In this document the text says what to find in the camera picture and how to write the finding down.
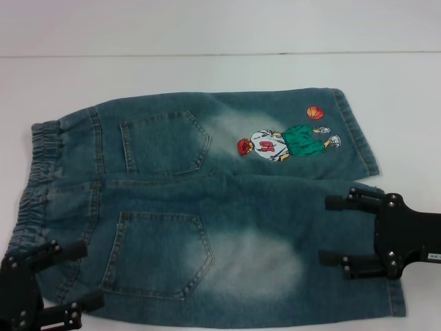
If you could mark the blue denim shorts basketball embroidery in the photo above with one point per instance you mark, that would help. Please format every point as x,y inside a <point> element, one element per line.
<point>213,220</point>

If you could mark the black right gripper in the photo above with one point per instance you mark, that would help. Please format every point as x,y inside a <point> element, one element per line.
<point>406,238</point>

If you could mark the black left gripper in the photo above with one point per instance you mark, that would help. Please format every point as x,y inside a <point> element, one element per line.
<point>19,296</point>

